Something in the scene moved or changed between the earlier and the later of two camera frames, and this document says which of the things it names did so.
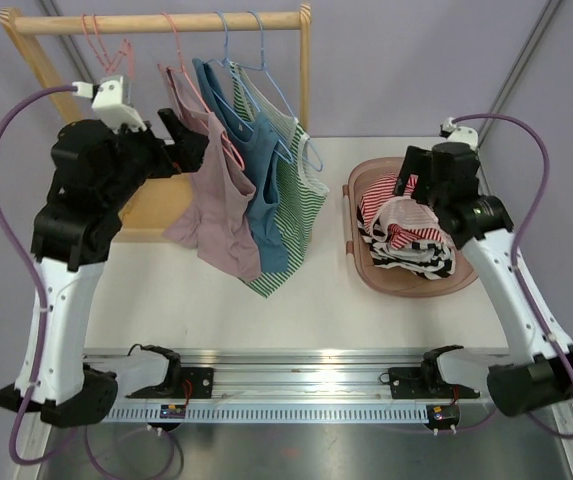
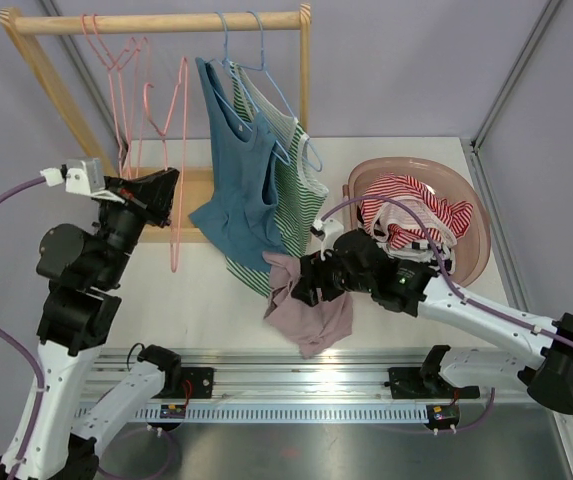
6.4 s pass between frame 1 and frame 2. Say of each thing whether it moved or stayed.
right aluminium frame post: stayed
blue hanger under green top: stayed
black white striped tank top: stayed
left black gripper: moved
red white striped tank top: stayed
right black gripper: moved
